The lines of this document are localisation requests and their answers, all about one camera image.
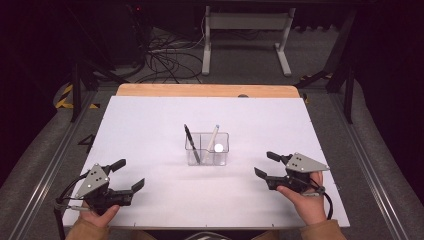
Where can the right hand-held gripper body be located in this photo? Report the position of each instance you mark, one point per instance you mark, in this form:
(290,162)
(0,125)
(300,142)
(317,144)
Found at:
(301,165)

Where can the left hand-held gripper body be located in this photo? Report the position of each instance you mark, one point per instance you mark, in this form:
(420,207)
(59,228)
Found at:
(95,183)

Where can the clear plastic pen holder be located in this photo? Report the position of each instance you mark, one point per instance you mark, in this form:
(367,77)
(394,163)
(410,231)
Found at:
(223,157)

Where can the white rectangular eraser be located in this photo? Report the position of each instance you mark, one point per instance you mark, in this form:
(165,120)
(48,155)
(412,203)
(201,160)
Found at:
(218,147)

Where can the white pen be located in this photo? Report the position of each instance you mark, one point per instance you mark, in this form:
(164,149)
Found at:
(213,136)

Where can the black pen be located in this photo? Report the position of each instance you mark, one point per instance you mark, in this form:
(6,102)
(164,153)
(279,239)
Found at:
(191,141)

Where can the person's left hand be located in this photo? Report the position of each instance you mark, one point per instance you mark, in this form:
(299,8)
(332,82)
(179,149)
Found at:
(100,220)

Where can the person's right hand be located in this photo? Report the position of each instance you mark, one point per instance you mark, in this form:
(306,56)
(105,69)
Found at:
(310,206)

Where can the white table mat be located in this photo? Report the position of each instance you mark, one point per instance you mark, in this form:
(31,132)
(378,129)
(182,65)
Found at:
(150,133)

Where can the black object with white stripes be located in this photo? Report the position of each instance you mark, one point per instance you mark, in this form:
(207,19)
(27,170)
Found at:
(206,236)

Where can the black metal stand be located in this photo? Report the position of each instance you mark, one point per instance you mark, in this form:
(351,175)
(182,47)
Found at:
(349,96)
(76,93)

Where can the yellow black hazard tape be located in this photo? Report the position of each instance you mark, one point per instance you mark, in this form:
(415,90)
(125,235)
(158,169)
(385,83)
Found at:
(65,95)

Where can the white metal stand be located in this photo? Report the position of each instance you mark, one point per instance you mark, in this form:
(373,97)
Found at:
(206,50)

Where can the black equipment box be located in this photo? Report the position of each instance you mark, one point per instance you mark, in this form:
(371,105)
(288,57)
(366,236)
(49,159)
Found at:
(126,33)

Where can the aluminium floor rail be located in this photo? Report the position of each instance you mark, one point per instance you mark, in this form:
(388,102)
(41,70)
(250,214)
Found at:
(43,180)
(370,166)

